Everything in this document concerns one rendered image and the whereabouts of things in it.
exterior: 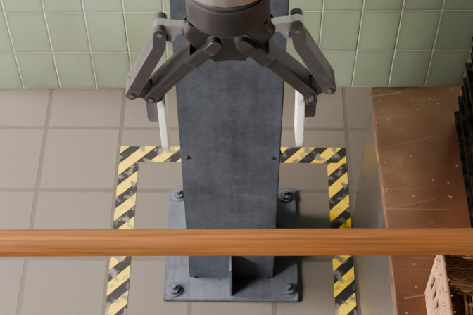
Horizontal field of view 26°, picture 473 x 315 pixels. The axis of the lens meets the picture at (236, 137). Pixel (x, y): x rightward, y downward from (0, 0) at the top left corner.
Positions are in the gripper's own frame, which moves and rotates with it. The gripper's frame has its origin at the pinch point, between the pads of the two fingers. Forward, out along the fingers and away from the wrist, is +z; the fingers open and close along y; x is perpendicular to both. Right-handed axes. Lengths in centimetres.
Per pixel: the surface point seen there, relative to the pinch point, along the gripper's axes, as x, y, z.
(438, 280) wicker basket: -22, -33, 65
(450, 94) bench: -70, -43, 73
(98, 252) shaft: 4.8, 15.1, 14.4
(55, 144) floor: -105, 48, 127
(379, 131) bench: -61, -28, 73
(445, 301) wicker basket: -16, -32, 61
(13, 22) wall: -123, 56, 100
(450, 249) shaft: 5.4, -23.4, 14.7
